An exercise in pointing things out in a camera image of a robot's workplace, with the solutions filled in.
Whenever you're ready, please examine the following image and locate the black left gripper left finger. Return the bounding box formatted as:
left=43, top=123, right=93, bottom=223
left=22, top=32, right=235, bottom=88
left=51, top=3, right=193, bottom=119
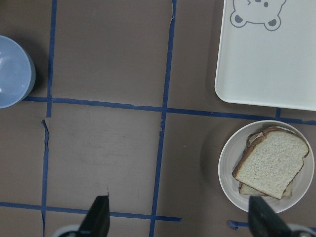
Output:
left=78, top=196, right=110, bottom=237

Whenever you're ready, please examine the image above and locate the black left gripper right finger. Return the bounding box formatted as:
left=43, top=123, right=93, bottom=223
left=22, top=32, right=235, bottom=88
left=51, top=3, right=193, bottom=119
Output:
left=248, top=196, right=292, bottom=237

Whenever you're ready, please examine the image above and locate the bread slice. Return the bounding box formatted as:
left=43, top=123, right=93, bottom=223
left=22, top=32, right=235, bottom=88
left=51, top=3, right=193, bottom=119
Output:
left=232, top=127, right=310, bottom=199
left=238, top=131, right=293, bottom=198

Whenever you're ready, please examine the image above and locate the cream round plate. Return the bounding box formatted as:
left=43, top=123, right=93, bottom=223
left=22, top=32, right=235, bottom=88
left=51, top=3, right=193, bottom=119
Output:
left=218, top=120, right=315, bottom=213

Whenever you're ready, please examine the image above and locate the bread slice on plate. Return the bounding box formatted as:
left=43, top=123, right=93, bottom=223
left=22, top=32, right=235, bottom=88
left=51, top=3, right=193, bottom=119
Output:
left=238, top=131, right=293, bottom=198

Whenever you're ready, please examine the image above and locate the cream bear tray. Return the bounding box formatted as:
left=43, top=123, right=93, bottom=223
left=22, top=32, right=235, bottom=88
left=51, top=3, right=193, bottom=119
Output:
left=215, top=0, right=316, bottom=111

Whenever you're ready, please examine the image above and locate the blue bowl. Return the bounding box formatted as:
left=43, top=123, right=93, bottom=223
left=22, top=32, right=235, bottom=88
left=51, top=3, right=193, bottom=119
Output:
left=0, top=36, right=36, bottom=109

